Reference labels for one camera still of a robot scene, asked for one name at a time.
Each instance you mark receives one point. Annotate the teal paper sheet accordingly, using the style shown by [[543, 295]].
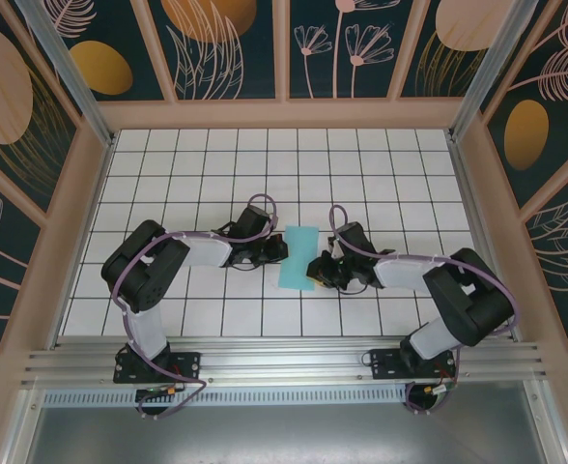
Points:
[[299, 251]]

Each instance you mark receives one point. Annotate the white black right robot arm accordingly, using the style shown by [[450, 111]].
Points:
[[405, 270]]

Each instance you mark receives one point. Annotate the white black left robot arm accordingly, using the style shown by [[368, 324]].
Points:
[[202, 251]]

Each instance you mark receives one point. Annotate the grey metal panel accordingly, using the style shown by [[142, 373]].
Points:
[[284, 435]]

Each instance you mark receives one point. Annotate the long aluminium rail beam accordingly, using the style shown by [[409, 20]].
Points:
[[284, 360]]

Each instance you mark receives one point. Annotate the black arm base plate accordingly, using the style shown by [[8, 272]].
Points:
[[190, 362], [385, 362]]

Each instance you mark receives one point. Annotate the short aluminium rail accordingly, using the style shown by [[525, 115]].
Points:
[[480, 241]]

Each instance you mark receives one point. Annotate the aluminium corner post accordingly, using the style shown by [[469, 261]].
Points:
[[487, 72], [75, 77]]

